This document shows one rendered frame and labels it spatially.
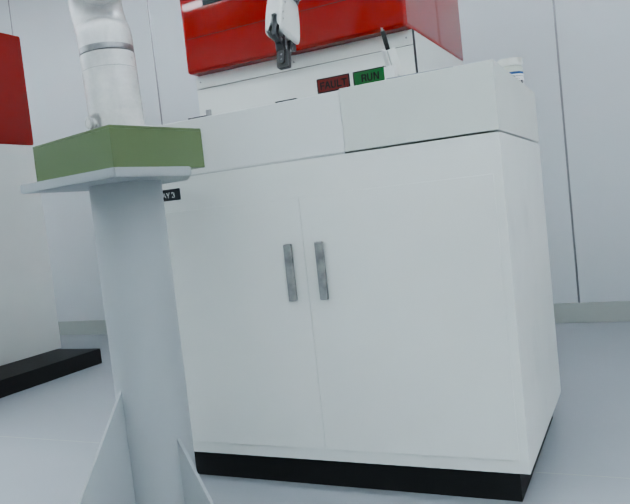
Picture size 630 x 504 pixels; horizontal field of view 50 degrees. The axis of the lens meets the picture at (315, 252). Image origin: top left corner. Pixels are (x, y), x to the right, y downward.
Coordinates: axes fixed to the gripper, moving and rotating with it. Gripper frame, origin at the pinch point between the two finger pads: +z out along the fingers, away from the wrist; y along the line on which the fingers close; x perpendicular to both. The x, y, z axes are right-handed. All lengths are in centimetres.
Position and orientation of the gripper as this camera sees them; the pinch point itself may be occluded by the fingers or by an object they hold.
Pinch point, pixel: (283, 60)
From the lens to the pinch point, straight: 172.5
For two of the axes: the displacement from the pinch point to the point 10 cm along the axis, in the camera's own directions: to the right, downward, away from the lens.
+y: -4.4, -1.2, -8.9
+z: 0.1, 9.9, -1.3
